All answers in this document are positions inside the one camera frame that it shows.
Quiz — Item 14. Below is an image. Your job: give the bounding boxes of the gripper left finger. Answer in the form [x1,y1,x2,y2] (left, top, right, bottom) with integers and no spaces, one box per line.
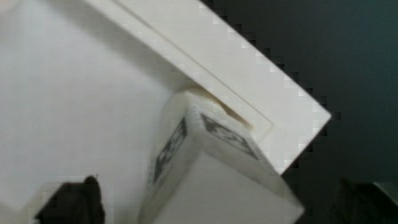
[35,176,104,224]

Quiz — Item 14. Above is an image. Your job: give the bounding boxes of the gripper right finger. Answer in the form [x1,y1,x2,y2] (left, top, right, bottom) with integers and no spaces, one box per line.
[330,179,398,224]

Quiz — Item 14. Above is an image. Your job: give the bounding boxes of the white table leg with tag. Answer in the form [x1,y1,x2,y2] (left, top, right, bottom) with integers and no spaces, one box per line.
[138,89,303,224]

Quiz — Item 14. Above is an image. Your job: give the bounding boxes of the white square table top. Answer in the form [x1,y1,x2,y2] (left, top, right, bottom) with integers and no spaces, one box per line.
[0,0,330,224]

